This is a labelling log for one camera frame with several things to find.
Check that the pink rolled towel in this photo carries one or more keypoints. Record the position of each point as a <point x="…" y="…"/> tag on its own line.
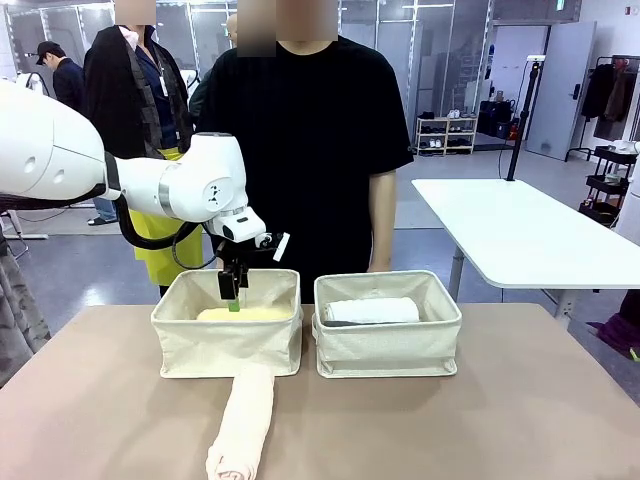
<point x="242" y="425"/>

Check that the black trolley cart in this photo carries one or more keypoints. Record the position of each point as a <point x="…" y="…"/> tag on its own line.
<point x="607" y="185"/>

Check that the grey patterned fabric cover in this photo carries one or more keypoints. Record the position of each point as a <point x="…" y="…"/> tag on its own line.
<point x="20" y="310"/>

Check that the black luggage bags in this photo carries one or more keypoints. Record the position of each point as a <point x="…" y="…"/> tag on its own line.
<point x="495" y="120"/>

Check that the white table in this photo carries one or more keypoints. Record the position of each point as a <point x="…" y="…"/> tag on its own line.
<point x="500" y="225"/>

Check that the cream fabric basket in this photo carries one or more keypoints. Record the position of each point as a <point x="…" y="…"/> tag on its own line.
<point x="225" y="350"/>
<point x="385" y="350"/>

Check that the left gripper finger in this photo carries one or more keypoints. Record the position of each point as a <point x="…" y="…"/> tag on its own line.
<point x="227" y="287"/>
<point x="243" y="280"/>

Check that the white shoe shelf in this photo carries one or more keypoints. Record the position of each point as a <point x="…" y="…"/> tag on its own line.
<point x="445" y="135"/>

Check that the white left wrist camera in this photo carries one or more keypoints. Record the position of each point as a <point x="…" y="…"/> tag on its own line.
<point x="281" y="247"/>

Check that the clothes rack with garments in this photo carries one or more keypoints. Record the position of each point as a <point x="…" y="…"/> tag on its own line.
<point x="615" y="95"/>

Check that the yellow-green skirt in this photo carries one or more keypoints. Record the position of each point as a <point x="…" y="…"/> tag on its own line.
<point x="155" y="267"/>

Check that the white towel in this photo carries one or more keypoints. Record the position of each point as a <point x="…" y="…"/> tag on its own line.
<point x="370" y="310"/>

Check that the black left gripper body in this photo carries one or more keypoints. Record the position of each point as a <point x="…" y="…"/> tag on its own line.
<point x="234" y="262"/>

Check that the person's left hand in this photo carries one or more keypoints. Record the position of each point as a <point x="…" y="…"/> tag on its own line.
<point x="380" y="265"/>

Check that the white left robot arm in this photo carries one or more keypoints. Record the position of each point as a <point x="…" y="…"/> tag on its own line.
<point x="50" y="150"/>

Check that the grey-blue door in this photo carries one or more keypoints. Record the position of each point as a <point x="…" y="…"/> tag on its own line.
<point x="560" y="90"/>

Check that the person in black T-shirt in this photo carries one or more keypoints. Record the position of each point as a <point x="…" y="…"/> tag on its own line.
<point x="310" y="150"/>

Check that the black tripod pole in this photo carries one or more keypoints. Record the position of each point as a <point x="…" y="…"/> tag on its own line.
<point x="521" y="135"/>

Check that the yellow towel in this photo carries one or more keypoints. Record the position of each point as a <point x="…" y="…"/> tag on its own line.
<point x="260" y="315"/>

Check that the man in black cap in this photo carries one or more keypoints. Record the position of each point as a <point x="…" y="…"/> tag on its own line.
<point x="67" y="85"/>

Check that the person's left forearm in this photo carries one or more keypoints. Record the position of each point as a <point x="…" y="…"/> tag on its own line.
<point x="382" y="215"/>

